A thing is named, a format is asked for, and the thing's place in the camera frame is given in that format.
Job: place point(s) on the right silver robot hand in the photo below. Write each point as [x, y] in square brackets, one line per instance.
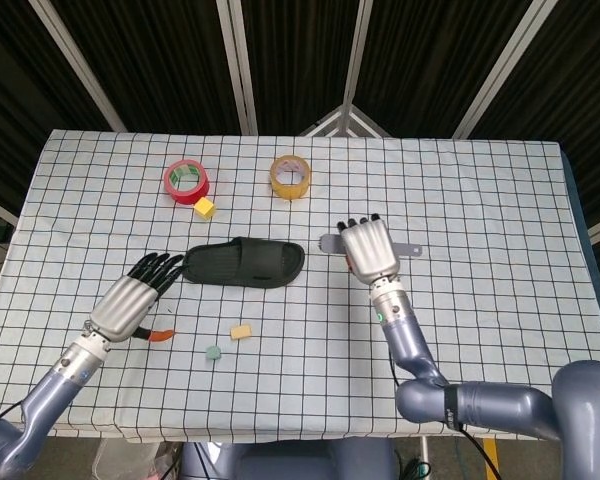
[370, 250]

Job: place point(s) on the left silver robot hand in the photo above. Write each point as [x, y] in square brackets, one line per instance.
[122, 307]

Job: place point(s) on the grey scrub brush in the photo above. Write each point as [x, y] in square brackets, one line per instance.
[330, 244]

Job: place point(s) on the grey metal triangular stand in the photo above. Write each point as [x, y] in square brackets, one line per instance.
[347, 122]

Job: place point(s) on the yellow cube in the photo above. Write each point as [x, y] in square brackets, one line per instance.
[205, 208]

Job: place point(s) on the white checkered tablecloth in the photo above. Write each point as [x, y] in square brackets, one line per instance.
[455, 200]

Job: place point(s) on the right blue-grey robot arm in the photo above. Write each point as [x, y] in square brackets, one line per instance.
[480, 405]

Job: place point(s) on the pale yellow block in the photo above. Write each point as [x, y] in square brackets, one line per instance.
[240, 332]

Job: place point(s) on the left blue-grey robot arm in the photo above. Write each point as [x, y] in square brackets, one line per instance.
[45, 400]

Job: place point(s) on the yellow tape roll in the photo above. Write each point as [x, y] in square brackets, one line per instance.
[290, 189]

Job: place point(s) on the white partition frame post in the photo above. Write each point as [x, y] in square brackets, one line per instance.
[500, 70]
[80, 65]
[240, 65]
[356, 55]

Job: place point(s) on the green block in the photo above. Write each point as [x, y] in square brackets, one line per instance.
[213, 353]

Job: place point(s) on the blue-grey robot torso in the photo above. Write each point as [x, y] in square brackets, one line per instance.
[290, 460]

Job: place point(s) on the red tape roll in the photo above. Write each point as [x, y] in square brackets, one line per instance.
[180, 192]

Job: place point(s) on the black slipper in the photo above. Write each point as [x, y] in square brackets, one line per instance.
[245, 262]

